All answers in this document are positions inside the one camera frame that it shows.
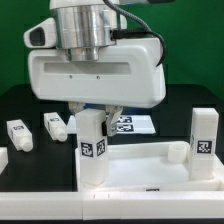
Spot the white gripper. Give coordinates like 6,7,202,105
28,38,166,137

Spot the white desk top tray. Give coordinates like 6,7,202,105
75,141,224,192

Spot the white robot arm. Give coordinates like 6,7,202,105
24,0,166,136

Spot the white marker sheet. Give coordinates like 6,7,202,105
66,115,156,134

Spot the white front border bar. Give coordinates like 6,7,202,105
0,191,224,220

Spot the white left border block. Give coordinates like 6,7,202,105
0,147,8,174

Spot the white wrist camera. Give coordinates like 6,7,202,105
23,18,57,48

